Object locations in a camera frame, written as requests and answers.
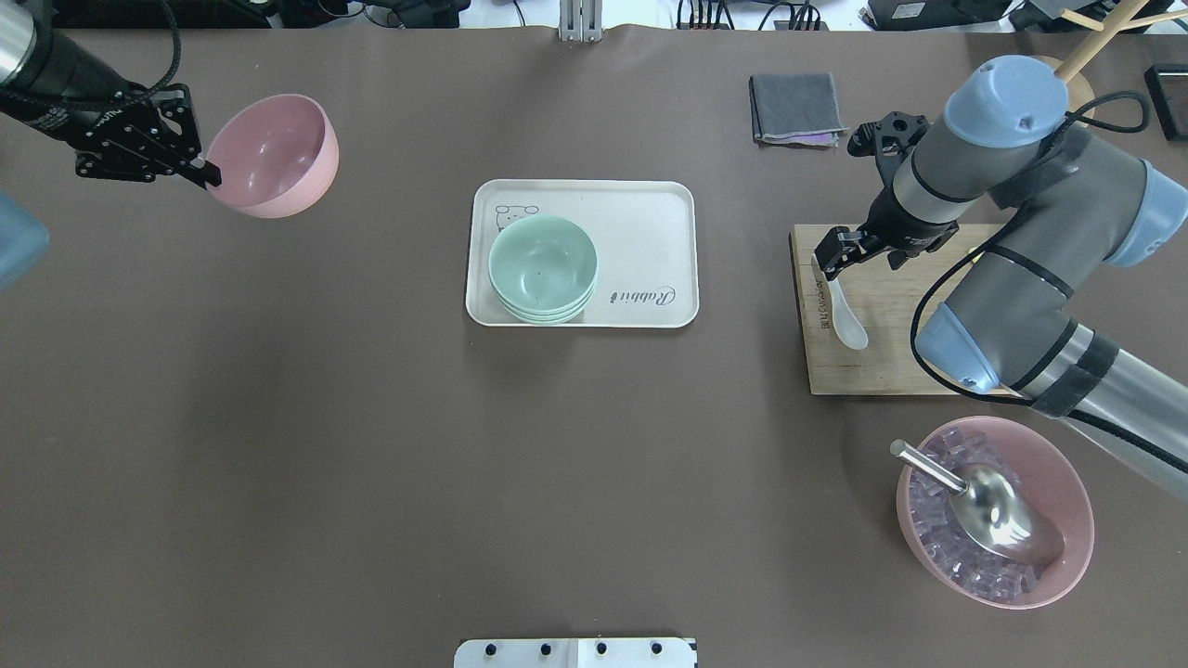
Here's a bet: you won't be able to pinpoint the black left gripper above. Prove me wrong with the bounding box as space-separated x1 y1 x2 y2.
75 83 225 189

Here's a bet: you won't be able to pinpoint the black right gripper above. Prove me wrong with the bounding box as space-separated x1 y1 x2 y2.
813 111 959 282

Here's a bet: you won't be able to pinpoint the small pink bowl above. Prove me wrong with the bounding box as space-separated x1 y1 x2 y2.
206 94 340 219

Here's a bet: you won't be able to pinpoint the white ceramic spoon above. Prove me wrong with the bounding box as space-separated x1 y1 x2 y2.
813 257 870 351

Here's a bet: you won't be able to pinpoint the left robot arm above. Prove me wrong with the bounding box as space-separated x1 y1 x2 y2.
4 1 225 189

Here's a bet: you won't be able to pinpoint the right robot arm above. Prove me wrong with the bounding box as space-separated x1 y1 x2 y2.
815 55 1187 498

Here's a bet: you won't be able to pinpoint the large pink ice bowl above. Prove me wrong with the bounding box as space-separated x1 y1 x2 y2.
891 416 1095 610

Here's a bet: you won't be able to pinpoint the wooden cutting board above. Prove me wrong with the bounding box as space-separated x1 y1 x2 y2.
790 223 998 396

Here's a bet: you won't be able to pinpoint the grey folded cloth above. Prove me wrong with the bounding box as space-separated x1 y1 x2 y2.
748 73 848 147

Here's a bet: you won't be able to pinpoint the cream rabbit tray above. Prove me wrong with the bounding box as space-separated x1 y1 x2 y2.
465 179 700 328

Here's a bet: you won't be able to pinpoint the wooden mug tree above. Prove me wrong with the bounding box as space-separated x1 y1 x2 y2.
1031 1 1187 111

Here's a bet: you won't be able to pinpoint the stacked green bowls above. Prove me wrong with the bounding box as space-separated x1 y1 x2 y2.
488 214 600 324

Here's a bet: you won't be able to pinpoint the metal ice scoop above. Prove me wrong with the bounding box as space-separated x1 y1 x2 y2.
887 439 1064 568

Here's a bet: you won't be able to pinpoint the aluminium frame post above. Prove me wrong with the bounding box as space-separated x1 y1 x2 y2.
560 0 604 43

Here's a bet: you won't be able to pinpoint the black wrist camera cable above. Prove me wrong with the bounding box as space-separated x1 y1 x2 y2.
910 92 1152 402

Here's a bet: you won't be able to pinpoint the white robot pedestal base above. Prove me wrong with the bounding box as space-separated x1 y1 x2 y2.
453 636 699 667

